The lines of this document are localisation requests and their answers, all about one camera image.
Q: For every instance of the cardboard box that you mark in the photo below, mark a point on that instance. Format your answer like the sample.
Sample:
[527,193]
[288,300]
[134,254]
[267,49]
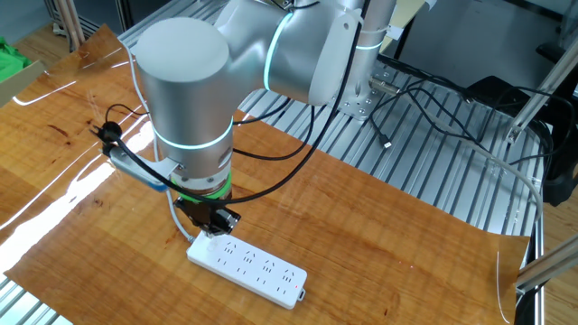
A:
[20,81]

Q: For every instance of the aluminium profile bar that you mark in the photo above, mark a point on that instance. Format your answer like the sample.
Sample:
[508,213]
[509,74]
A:
[546,266]
[537,97]

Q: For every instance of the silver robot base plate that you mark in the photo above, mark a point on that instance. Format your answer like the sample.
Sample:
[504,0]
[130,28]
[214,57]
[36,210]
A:
[361,108]

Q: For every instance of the clear plastic tube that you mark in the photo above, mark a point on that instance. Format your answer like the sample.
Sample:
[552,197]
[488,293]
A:
[510,169]

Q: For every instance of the green cloth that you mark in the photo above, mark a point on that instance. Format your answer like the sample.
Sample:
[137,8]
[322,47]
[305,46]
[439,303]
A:
[10,61]

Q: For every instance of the white power strip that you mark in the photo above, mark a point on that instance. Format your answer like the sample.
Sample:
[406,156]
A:
[253,268]

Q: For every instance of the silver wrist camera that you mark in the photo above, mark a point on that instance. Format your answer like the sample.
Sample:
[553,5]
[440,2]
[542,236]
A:
[135,169]

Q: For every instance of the wood grain table mat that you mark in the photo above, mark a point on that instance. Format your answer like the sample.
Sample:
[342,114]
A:
[338,216]

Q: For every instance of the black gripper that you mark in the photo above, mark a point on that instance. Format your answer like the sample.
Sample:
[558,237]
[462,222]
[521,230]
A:
[201,212]

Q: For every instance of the black power adapter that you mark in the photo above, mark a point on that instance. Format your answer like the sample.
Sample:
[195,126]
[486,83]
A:
[492,90]

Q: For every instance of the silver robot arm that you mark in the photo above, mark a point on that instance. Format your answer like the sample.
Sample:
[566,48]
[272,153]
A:
[189,90]

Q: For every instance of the black stand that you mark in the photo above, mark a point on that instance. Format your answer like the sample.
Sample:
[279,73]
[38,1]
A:
[562,149]

